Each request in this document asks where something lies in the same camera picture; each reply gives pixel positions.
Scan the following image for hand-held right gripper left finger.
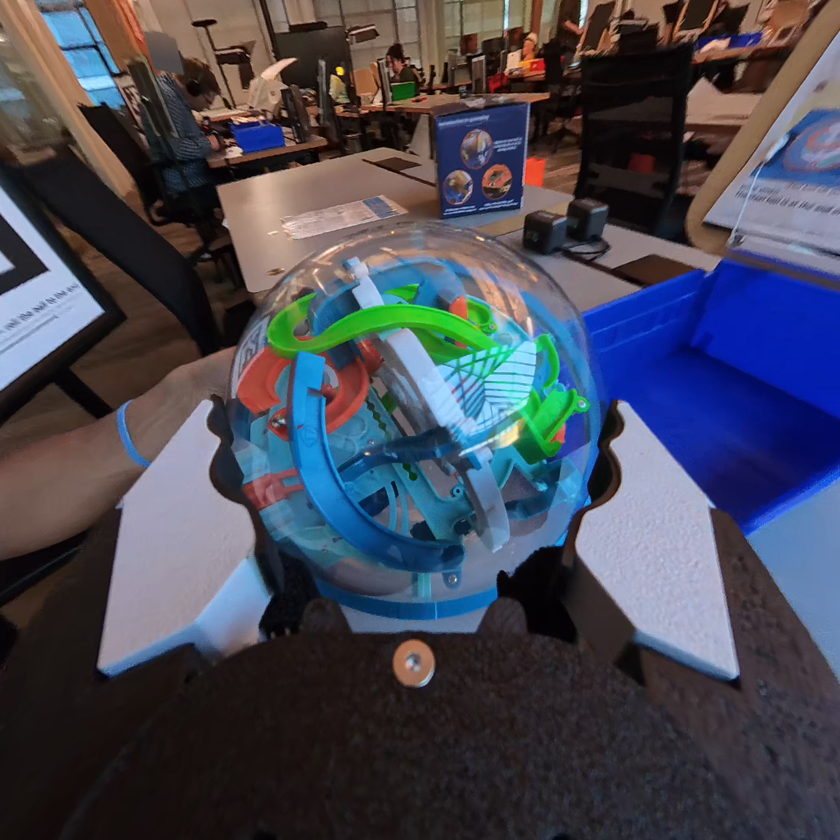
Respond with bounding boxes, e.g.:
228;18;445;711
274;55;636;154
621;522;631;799
97;397;277;677

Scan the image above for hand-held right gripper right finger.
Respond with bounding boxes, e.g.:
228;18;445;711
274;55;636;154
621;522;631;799
559;399;742;681

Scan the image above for clear plastic maze ball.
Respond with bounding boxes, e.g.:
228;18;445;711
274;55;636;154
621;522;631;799
226;220;603;621

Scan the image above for person's left forearm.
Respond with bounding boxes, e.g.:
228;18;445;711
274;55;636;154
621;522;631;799
0;403;148;560

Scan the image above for person's left hand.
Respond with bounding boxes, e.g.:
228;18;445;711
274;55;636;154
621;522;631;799
130;346;237;462

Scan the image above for blue wristband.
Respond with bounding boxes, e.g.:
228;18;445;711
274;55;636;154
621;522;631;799
116;399;153;468

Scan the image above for large blue plastic bin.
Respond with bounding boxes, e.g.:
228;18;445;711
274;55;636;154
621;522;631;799
581;259;840;536

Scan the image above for framed marker sign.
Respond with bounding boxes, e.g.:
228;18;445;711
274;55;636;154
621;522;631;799
0;157;127;421

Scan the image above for black cube device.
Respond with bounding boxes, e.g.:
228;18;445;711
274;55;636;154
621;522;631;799
566;198;610;242
523;210;569;255

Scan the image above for printed paper sheet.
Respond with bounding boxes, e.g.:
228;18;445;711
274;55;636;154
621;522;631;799
280;196;409;240

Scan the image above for wooden board with printed sheet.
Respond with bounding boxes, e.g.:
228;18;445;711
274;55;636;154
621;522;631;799
686;0;840;258

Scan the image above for small blue storage bin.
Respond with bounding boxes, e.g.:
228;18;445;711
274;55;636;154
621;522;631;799
230;121;287;153

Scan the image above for black mesh office chair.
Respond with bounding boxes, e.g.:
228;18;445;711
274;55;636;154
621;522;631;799
576;42;695;240

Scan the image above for blue printed game box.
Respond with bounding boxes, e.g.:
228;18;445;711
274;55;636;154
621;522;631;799
431;101;531;219

